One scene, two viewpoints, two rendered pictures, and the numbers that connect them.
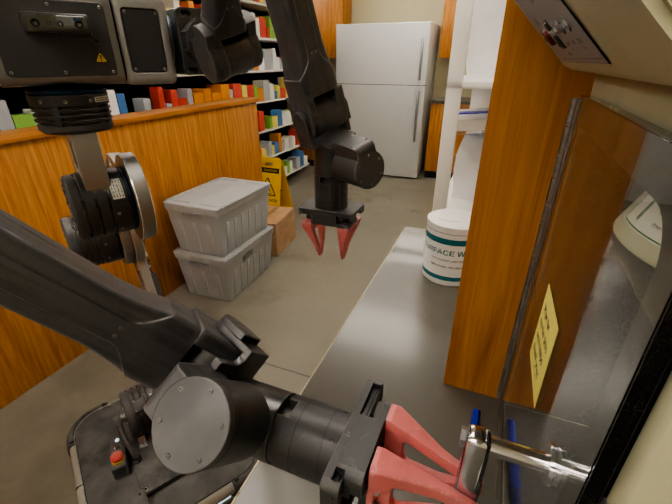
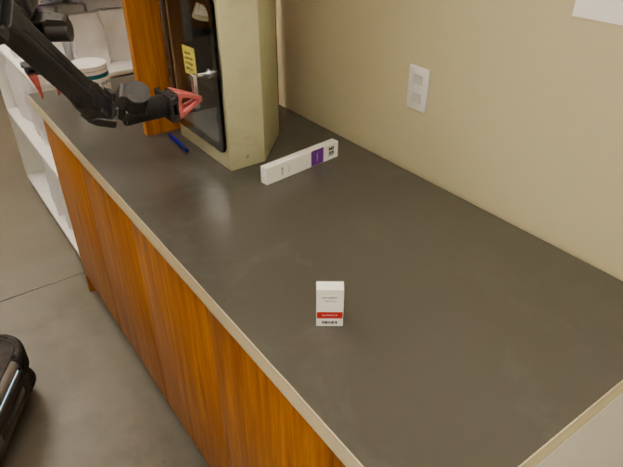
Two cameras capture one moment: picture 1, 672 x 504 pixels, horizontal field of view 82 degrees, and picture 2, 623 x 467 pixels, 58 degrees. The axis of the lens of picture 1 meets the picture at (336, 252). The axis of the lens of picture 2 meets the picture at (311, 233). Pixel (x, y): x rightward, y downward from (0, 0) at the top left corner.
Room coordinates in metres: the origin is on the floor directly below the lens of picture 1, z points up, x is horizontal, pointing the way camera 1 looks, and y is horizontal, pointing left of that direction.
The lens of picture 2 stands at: (-0.83, 0.94, 1.64)
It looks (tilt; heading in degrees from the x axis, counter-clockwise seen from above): 33 degrees down; 302
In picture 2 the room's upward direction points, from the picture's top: straight up
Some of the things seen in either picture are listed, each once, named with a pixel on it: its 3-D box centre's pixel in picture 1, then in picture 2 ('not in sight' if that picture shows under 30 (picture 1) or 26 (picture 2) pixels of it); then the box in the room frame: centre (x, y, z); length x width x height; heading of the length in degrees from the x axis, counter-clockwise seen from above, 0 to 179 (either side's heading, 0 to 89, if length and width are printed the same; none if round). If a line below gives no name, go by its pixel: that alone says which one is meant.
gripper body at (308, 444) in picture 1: (325, 443); (157, 107); (0.21, 0.01, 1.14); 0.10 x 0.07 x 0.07; 157
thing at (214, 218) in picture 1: (223, 214); not in sight; (2.41, 0.75, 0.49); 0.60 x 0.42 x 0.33; 158
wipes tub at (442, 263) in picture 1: (452, 246); (90, 83); (0.84, -0.28, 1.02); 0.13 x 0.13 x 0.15
